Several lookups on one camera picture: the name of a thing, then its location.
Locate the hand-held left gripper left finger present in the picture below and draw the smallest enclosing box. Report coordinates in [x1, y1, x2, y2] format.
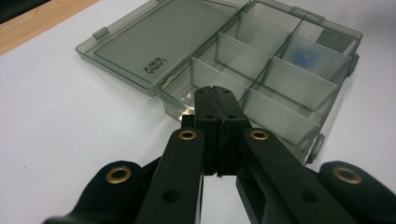
[134, 86, 220, 224]

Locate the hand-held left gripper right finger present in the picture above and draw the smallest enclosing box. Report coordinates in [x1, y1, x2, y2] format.
[217, 86, 358, 224]

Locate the small blue ring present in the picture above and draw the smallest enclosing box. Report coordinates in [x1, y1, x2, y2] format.
[292, 46, 323, 68]

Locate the clear grey plastic compartment box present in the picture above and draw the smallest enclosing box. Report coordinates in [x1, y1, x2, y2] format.
[75, 0, 364, 166]

